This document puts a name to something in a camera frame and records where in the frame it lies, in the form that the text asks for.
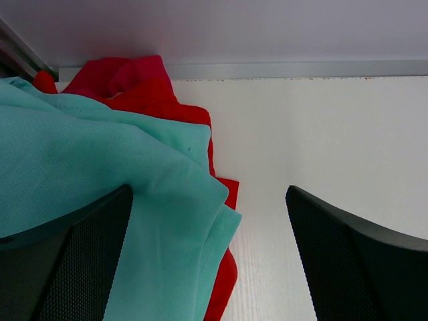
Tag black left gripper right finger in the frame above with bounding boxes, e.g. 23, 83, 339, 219
286, 185, 427, 320

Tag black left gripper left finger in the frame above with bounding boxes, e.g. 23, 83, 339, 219
1, 185, 133, 320

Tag teal t shirt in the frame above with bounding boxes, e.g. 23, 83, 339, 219
1, 78, 241, 320

